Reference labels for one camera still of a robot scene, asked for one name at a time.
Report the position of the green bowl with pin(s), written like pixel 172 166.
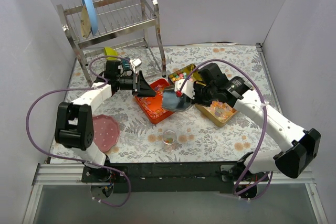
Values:
pixel 110 53

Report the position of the orange lollipop tray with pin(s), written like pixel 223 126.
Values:
pixel 152 106

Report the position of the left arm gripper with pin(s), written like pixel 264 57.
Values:
pixel 135 83

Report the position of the teal patterned cup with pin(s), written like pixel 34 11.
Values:
pixel 126 63

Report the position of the gold tin of flat candies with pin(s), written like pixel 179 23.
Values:
pixel 219 113

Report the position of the beige plate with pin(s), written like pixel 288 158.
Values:
pixel 85 24

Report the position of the metal dish rack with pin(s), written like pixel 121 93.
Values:
pixel 131 27

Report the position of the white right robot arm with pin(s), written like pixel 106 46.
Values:
pixel 297 147

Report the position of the blue plate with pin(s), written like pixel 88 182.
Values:
pixel 92 15

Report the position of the clear drinking glass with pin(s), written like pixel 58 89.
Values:
pixel 169 138

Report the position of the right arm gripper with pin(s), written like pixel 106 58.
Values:
pixel 197 93

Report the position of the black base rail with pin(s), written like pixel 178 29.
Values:
pixel 181 176

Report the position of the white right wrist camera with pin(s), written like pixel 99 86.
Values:
pixel 185 87

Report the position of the metal scoop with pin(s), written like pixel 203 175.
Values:
pixel 171 102

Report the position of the pink dotted plate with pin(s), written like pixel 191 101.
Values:
pixel 106 132

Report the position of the floral table mat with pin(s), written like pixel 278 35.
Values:
pixel 198 138

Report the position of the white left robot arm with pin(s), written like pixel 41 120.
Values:
pixel 74 122

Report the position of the dark tin of star candies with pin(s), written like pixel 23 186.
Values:
pixel 183 73

